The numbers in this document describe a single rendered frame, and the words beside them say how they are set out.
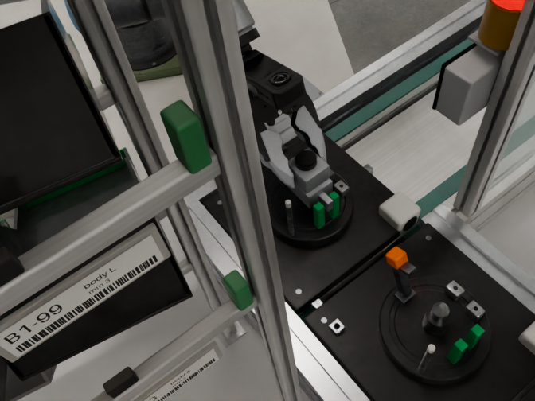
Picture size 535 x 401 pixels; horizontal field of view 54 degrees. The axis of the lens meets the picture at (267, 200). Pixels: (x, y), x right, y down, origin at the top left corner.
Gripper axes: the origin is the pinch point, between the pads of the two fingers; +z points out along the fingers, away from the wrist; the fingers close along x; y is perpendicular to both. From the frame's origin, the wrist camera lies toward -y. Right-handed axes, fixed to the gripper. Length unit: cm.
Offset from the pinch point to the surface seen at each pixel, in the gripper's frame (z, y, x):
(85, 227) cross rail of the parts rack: -16, -42, 28
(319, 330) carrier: 18.2, -4.8, 11.4
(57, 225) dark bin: -12.5, -8.2, 30.7
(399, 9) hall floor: 4, 155, -146
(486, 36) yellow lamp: -7.3, -21.6, -16.4
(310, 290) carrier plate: 14.7, -0.9, 8.6
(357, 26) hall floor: 1, 158, -123
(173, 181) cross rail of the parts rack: -15, -42, 24
